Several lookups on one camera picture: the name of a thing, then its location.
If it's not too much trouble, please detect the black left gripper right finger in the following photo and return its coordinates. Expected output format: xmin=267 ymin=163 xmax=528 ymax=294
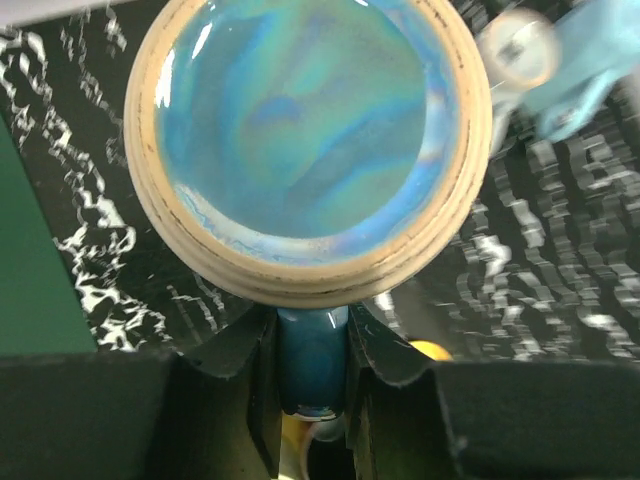
xmin=346 ymin=305 xmax=639 ymax=479

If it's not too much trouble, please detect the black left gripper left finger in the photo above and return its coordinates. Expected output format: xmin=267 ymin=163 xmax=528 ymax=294
xmin=1 ymin=306 xmax=280 ymax=479

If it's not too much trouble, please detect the blue mug orange inside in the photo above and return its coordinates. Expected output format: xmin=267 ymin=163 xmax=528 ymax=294
xmin=124 ymin=1 xmax=492 ymax=421

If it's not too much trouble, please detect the light blue faceted mug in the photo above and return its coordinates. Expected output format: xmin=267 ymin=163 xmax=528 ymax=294
xmin=523 ymin=0 xmax=639 ymax=142

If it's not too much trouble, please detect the grey faceted mug white inside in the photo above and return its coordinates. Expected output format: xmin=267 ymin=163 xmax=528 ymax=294
xmin=300 ymin=416 xmax=345 ymax=480

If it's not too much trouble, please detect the pale grey-blue mug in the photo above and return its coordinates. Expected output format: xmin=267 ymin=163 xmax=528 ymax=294
xmin=475 ymin=8 xmax=560 ymax=155

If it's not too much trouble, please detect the yellow plastic tray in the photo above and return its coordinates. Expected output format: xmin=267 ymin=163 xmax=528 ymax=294
xmin=278 ymin=340 xmax=453 ymax=479

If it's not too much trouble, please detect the green table mat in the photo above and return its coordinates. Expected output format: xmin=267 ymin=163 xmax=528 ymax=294
xmin=1 ymin=125 xmax=96 ymax=355

